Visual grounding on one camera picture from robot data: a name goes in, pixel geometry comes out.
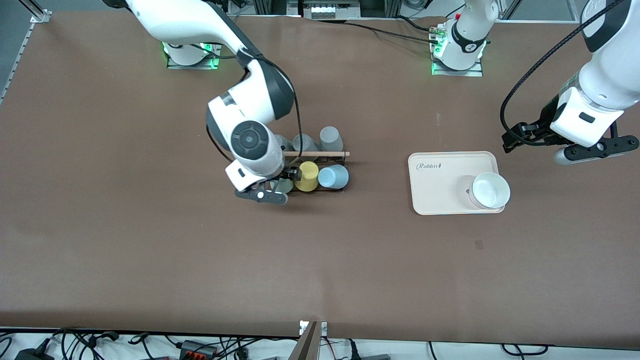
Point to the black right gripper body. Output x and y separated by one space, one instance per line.
288 174

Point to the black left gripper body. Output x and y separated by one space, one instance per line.
546 120

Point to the pale green cup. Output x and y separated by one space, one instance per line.
285 186

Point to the light blue cup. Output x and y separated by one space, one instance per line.
334 176

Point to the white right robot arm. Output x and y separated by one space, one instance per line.
250 140

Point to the yellow cup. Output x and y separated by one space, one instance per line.
306 176

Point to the grey cup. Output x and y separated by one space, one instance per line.
285 144
330 137
306 142

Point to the white bowl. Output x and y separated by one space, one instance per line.
490 191

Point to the pink plastic tray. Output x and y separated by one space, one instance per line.
440 185

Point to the grey connector box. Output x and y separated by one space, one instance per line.
330 10

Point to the black power plug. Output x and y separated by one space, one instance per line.
354 352

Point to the grey block with orange levers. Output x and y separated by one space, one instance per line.
197 349

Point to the black power adapter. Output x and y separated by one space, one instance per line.
35 355

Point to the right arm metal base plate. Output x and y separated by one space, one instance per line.
215 63

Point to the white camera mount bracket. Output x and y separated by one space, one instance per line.
323 329

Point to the tan camera mount beam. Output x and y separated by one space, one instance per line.
306 347

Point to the perforated metal table rail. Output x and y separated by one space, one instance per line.
17 60

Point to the aluminium corner bracket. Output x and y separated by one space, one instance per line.
41 16

